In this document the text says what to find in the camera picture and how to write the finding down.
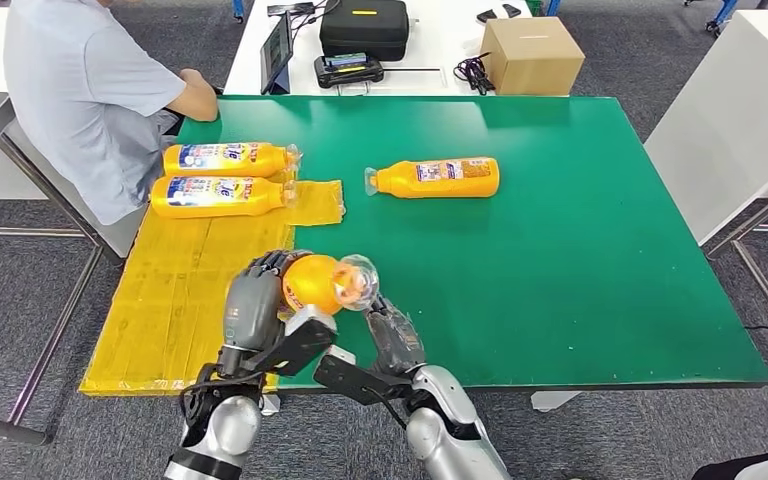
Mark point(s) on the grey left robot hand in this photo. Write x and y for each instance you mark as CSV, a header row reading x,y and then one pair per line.
x,y
251,311

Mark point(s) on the person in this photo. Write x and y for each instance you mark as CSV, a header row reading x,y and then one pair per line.
x,y
82,99
762,467

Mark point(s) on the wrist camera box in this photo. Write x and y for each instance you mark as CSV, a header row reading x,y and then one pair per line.
x,y
351,381
304,324

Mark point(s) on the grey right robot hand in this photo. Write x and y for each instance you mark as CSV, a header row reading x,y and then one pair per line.
x,y
394,344

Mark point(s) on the steel table leg frame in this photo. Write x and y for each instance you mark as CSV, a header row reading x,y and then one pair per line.
x,y
754,220

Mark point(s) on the white table foot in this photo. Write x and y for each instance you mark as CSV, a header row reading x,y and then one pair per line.
x,y
555,401
271,405

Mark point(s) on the brown cardboard box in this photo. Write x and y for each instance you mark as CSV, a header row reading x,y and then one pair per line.
x,y
531,58

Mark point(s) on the blue metal cart frame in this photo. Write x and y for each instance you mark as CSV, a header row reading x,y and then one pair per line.
x,y
237,6
552,5

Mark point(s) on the thin black pen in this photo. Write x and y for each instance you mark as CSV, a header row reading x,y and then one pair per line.
x,y
414,69

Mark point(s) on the black zip carrying case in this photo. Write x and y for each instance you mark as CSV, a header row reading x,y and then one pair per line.
x,y
365,28

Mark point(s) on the white desk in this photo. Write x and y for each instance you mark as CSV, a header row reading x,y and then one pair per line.
x,y
442,34

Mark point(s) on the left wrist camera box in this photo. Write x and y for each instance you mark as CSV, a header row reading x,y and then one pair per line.
x,y
304,324

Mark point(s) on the green crate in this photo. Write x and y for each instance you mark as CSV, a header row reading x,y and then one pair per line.
x,y
536,5

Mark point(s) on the orange detergent bottle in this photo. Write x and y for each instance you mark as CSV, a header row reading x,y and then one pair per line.
x,y
397,180
311,285
218,197
225,160

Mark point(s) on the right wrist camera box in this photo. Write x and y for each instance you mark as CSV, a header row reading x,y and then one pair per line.
x,y
351,381

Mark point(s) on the black handheld controller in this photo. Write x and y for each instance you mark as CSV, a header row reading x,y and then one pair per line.
x,y
349,71

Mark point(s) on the black tablet on stand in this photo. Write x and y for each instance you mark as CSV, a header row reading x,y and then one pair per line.
x,y
276,48

